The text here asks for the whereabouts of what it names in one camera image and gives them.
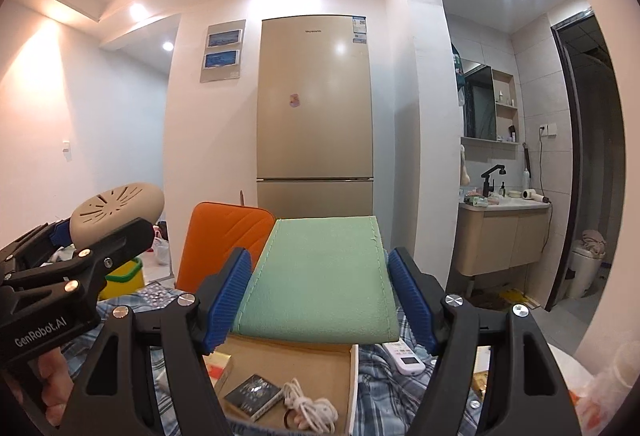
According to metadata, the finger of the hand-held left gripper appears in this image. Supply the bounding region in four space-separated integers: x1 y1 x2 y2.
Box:
20 217 156 295
0 217 75 278

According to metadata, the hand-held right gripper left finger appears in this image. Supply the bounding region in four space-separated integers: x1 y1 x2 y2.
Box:
62 247 253 436

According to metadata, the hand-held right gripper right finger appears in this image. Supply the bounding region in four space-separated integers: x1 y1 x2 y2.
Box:
387 246 583 436

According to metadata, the beige round silicone pad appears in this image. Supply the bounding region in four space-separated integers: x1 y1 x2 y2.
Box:
69 183 166 247

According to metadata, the green cloth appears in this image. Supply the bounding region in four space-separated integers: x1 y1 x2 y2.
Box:
231 215 401 346

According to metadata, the black card box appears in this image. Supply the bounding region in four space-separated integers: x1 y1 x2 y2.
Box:
223 373 283 421

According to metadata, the cardboard box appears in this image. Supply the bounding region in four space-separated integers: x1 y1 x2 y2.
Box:
202 333 360 436

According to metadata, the white cable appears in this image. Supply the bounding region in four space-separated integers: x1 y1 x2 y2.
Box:
282 378 340 434

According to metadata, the person's left hand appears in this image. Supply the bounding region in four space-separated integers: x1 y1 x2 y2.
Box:
37 345 76 427

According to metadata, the yellow green plastic bin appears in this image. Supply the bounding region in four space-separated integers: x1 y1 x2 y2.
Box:
100 257 144 299

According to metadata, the white plastic bag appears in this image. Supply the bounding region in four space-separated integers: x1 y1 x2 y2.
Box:
152 229 171 266

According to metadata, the white remote control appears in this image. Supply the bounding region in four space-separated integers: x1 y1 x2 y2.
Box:
382 340 427 374

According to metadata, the pill blister pack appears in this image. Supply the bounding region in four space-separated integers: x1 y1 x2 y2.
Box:
137 283 176 309

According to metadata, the orange chair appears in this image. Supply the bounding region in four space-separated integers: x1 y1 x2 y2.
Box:
175 201 277 294

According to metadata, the blue plaid shirt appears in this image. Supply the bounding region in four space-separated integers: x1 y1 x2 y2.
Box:
60 283 493 436

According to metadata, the beige vanity cabinet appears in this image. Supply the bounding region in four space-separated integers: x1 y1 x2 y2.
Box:
457 199 551 277

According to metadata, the black faucet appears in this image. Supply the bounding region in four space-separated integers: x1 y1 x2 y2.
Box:
481 163 507 197

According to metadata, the white toilet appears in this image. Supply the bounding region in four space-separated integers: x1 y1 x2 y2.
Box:
567 230 608 299

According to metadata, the beige refrigerator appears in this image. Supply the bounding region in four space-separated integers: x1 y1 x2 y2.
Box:
256 14 375 222

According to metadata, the clear plastic bag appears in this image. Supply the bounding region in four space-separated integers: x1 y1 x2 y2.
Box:
570 336 636 436

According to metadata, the mirror cabinet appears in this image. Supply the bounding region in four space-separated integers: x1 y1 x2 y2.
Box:
461 58 521 144

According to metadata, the black door frame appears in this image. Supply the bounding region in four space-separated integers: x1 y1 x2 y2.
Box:
550 8 596 312

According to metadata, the grey wall panel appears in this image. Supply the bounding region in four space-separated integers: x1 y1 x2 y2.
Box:
200 20 247 83

